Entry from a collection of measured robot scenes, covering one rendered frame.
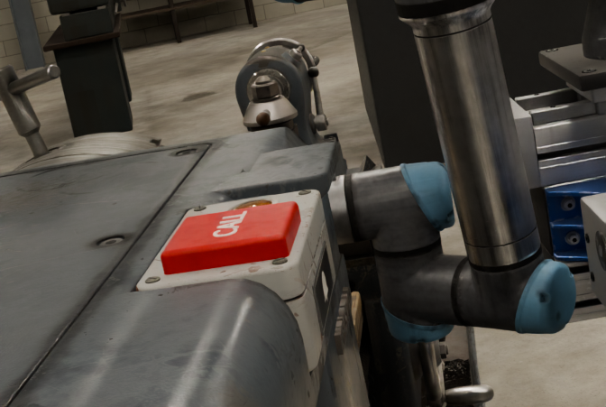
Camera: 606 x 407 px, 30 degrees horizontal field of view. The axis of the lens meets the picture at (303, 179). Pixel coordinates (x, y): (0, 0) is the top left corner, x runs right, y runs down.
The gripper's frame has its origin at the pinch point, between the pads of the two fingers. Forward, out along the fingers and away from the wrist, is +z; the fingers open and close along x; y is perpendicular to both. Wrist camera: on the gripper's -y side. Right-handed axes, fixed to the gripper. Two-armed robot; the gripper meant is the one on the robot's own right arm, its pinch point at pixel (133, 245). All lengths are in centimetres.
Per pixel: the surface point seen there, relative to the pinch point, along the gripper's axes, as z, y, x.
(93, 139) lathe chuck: -4.3, -18.0, 15.7
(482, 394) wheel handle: -35, 32, -38
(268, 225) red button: -28, -66, 19
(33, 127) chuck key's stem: 0.1, -20.2, 18.0
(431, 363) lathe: -29, 31, -32
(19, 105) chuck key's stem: 0.8, -20.3, 20.3
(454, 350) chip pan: -30, 85, -54
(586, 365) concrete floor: -63, 187, -108
